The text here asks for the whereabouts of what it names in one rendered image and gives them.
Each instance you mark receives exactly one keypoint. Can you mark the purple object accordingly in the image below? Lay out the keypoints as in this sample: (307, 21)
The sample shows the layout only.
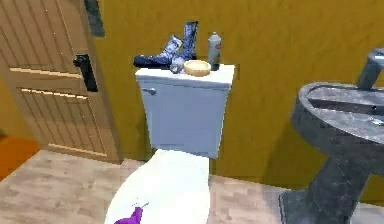
(131, 218)

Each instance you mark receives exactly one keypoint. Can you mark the tan round bowl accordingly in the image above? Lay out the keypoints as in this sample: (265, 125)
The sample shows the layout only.
(197, 67)

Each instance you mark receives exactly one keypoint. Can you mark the blue patterned boot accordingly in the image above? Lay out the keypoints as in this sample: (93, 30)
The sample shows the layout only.
(189, 41)
(160, 56)

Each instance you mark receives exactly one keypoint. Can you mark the grey stone pedestal sink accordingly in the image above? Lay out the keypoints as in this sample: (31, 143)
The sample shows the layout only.
(343, 140)

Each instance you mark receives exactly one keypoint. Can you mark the grey spray bottle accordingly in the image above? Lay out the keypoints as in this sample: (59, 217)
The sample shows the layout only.
(214, 50)

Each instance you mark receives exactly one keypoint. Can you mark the grey sink faucet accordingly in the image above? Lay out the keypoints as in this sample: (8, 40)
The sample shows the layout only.
(370, 68)

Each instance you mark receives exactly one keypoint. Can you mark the white toilet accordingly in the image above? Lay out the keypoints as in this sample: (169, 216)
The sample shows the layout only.
(183, 120)

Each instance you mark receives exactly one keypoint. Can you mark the brown wooden room door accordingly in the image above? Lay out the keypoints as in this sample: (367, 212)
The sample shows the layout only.
(50, 83)

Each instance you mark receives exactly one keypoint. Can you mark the small grey ball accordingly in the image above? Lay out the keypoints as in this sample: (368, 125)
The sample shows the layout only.
(176, 67)

